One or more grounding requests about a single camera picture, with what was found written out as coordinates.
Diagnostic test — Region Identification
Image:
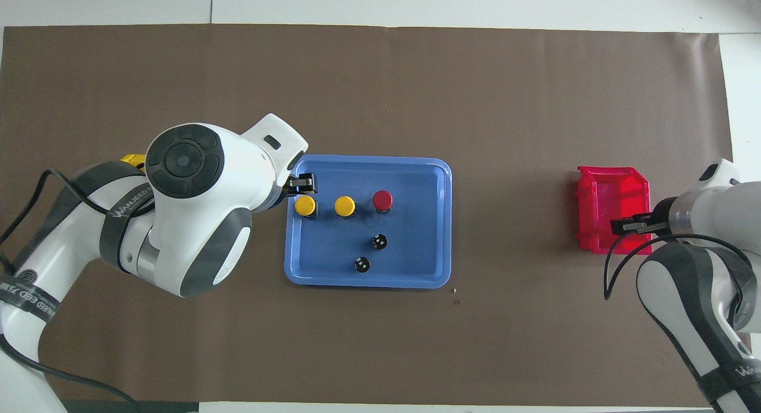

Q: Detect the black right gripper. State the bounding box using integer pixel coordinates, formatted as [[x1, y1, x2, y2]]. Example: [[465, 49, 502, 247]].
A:
[[611, 200, 676, 238]]

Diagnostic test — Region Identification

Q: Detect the blue plastic tray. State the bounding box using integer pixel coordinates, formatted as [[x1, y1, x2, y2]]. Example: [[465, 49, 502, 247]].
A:
[[284, 155, 452, 289]]

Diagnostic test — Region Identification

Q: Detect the red plastic bin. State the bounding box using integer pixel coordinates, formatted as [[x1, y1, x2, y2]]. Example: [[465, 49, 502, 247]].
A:
[[575, 166, 653, 256]]

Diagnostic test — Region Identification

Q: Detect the brown table mat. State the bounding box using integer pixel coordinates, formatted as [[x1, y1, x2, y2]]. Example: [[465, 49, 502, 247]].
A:
[[0, 24, 733, 405]]

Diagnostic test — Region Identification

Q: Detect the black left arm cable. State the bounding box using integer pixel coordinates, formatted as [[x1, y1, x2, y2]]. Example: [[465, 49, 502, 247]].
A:
[[0, 168, 146, 413]]

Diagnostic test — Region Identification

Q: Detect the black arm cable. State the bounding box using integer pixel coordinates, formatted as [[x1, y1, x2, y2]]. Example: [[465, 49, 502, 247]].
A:
[[0, 168, 146, 413], [603, 234, 747, 333]]

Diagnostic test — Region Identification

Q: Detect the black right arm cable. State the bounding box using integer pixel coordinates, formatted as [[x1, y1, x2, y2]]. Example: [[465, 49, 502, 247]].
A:
[[603, 234, 747, 333]]

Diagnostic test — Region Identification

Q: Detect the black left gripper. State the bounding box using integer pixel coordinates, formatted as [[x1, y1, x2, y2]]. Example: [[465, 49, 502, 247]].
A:
[[271, 161, 319, 210]]

